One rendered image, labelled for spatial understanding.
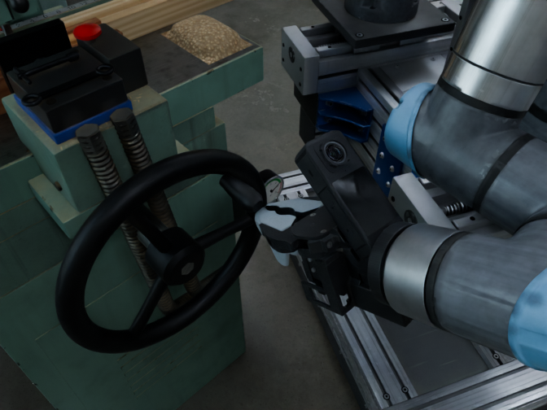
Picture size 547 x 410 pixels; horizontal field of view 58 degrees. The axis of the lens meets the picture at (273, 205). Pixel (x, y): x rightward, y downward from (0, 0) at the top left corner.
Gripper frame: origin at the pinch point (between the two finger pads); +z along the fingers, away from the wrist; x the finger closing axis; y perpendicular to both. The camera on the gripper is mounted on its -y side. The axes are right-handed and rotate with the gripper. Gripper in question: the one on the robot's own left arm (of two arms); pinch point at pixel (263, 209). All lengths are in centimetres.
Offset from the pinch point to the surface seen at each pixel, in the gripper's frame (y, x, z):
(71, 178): -10.1, -15.4, 9.9
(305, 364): 70, 25, 52
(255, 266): 53, 36, 82
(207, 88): -12.0, 9.4, 20.9
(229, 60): -14.6, 14.0, 20.1
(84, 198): -7.3, -14.8, 11.5
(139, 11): -25.2, 8.2, 31.2
